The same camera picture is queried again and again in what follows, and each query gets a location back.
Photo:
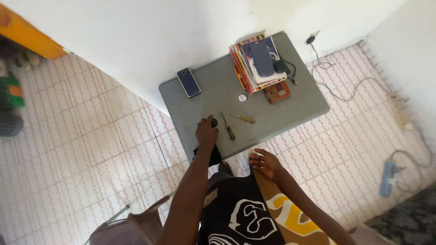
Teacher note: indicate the black white printed garment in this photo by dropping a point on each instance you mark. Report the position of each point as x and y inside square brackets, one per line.
[238, 214]

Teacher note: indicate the green plastic crate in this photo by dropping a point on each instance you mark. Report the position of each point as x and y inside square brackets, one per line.
[11, 92]

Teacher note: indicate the dark woven basket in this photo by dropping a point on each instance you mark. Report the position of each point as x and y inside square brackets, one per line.
[10, 123]

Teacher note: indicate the blue power strip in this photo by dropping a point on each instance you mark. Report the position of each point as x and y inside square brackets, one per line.
[387, 174]

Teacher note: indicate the brown leather wallet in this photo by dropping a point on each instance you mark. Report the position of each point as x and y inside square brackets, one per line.
[277, 92]

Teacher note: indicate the black cloth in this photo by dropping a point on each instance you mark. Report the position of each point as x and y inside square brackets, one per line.
[214, 156]

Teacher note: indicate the person's left hand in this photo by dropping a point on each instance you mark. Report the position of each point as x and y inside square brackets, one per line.
[206, 133]

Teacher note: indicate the black smartphone with pale rim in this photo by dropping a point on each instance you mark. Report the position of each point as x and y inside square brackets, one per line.
[188, 82]

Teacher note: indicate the person's right hand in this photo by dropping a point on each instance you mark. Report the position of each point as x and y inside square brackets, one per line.
[270, 166]

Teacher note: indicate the white power strip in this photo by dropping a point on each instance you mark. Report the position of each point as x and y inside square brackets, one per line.
[400, 112]

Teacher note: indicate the brown plastic chair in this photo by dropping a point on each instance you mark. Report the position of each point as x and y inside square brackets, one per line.
[131, 226]

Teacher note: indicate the person's right fingers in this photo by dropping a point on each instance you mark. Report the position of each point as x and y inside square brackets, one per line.
[256, 160]

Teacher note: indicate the dark blue power bank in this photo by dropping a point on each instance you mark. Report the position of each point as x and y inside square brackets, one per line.
[261, 59]

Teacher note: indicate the small black round knob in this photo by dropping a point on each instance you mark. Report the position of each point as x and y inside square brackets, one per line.
[214, 123]

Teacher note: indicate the stack of colourful books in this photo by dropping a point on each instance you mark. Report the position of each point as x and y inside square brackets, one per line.
[247, 76]

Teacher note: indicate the person's left fingers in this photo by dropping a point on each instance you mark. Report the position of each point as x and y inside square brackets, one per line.
[206, 119]

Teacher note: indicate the brown yellow printed garment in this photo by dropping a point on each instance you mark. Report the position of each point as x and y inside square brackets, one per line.
[289, 217]

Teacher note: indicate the dark patterned rug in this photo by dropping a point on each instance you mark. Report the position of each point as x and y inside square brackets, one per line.
[407, 219]

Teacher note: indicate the orange wooden door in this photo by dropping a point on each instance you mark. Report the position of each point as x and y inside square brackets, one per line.
[27, 34]

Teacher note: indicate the round white table cap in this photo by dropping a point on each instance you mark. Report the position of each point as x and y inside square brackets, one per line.
[242, 97]

